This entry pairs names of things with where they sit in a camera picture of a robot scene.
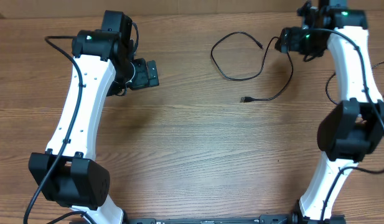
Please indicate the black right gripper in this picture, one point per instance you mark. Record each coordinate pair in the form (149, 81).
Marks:
(289, 43)

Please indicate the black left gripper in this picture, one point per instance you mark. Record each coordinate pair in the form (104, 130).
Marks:
(144, 79)

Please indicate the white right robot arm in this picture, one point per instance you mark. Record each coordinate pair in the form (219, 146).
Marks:
(355, 127)

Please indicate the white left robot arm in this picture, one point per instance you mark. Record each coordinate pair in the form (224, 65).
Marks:
(103, 65)

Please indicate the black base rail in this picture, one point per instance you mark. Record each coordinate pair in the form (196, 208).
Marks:
(262, 219)

